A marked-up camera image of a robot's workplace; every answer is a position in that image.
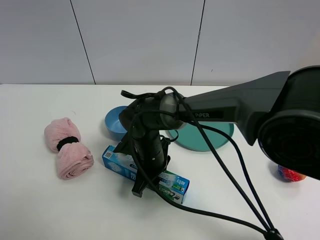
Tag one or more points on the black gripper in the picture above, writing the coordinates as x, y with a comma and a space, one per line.
153, 156

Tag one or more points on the blue green toothpaste box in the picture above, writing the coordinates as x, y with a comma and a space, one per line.
170, 184

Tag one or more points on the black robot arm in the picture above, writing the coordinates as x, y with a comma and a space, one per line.
280, 112

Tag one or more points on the blue bowl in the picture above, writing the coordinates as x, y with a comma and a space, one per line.
113, 124

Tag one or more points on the teal round plate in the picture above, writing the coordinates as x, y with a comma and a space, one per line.
190, 138

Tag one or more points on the pink rolled towel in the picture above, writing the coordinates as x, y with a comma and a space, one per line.
73, 158

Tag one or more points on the rainbow coloured ball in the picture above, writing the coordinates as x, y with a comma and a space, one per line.
290, 175

